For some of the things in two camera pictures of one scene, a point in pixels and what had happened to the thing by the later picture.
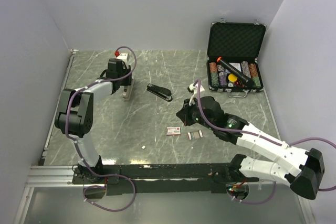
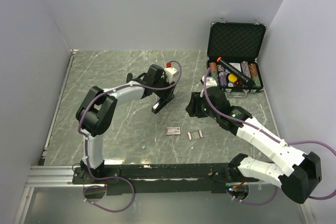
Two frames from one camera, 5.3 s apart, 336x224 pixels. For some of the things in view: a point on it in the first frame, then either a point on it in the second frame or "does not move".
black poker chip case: (233, 50) does not move
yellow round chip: (232, 77) does not move
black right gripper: (184, 113) -> (192, 110)
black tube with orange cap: (242, 77) does not move
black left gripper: (127, 70) -> (164, 79)
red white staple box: (173, 130) does not move
